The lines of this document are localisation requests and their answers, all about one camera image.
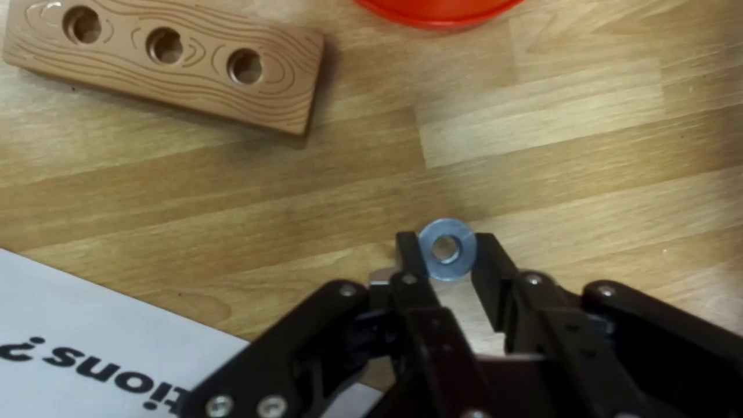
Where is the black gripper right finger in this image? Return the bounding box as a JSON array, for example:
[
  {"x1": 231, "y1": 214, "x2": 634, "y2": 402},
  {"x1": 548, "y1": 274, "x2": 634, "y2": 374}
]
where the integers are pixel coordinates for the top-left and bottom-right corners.
[{"x1": 471, "y1": 230, "x2": 743, "y2": 418}]

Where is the white Lean Robotics cardboard box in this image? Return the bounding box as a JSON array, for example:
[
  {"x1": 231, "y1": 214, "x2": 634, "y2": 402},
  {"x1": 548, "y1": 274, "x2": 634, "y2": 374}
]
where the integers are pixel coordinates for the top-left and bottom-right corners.
[{"x1": 0, "y1": 245, "x2": 253, "y2": 418}]

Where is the wooden block with three holes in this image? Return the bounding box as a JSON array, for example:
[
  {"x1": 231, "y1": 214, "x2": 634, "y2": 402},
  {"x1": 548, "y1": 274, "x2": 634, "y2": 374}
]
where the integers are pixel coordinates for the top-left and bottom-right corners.
[{"x1": 0, "y1": 0, "x2": 327, "y2": 139}]

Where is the blue ring-shaped bolt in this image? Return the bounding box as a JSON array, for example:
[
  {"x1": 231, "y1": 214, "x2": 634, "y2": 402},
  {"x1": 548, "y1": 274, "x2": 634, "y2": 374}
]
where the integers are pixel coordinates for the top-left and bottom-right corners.
[{"x1": 415, "y1": 215, "x2": 482, "y2": 284}]

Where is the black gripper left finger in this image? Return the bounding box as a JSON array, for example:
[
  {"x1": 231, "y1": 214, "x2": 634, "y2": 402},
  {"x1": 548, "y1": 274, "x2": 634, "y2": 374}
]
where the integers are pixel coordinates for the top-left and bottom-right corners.
[{"x1": 174, "y1": 230, "x2": 484, "y2": 418}]

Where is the red plastic bowl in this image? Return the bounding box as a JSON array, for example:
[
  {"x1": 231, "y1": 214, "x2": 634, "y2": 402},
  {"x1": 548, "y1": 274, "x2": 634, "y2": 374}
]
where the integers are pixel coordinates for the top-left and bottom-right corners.
[{"x1": 353, "y1": 0, "x2": 527, "y2": 33}]

